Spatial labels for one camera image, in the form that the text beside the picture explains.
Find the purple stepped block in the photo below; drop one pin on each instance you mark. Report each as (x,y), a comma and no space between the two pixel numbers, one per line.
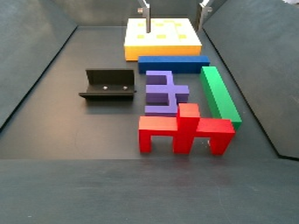
(163,95)

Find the red legged block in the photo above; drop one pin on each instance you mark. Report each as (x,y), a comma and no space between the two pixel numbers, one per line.
(183,128)

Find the yellow slotted board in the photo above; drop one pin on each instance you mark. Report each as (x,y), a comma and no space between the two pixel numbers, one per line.
(172,38)

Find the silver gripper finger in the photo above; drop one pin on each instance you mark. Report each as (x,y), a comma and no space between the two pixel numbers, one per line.
(144,10)
(204,9)

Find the green long block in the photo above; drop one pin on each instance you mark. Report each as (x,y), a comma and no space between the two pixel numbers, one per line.
(221,106)

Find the black angle bracket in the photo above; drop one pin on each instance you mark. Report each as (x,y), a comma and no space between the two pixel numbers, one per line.
(109,83)

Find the blue rectangular block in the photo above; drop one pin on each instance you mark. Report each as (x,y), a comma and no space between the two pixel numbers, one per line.
(177,64)

